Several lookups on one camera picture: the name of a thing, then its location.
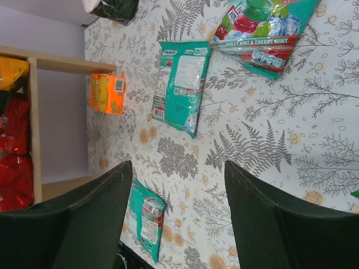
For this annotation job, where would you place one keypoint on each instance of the floral patterned table mat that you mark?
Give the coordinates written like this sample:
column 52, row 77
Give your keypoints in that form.
column 298, row 133

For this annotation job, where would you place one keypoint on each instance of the teal Fox's bag back side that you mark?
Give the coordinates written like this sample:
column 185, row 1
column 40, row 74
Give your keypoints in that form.
column 180, row 83

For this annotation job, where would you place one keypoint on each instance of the red Lot 100 fruit gummy bag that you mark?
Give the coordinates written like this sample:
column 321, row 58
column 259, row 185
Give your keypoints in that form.
column 15, row 125

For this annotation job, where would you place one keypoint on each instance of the teal fox's bag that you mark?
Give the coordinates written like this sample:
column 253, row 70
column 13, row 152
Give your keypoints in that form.
column 146, row 218
column 180, row 83

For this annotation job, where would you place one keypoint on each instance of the orange Lot 100 mango gummy bag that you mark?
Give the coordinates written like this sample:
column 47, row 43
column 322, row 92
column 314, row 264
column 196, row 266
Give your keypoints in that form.
column 14, row 73

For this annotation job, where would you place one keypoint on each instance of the green white Chuba chips bag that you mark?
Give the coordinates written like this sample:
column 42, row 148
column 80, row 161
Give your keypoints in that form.
column 355, row 194

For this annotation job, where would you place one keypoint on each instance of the wooden shelf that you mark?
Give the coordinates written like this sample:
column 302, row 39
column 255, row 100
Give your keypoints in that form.
column 49, row 62

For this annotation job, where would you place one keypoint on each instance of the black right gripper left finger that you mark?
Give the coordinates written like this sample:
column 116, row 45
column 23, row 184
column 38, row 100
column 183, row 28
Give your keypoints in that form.
column 78, row 229

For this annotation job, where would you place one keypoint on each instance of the dark tape roll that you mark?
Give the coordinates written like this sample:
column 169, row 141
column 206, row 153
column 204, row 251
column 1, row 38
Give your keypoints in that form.
column 121, row 11

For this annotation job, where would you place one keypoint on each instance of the small orange candy bag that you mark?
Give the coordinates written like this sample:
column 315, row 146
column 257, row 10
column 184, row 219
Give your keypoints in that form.
column 107, row 93

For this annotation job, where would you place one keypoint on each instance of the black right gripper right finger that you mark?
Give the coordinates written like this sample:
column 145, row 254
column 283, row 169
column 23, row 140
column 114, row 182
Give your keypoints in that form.
column 274, row 229

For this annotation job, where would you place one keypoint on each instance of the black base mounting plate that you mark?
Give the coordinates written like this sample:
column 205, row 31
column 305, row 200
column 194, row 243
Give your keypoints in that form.
column 128, row 259

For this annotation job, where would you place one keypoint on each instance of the Fox's mint blossom candy bag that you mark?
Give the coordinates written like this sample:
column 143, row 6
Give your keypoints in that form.
column 261, row 34

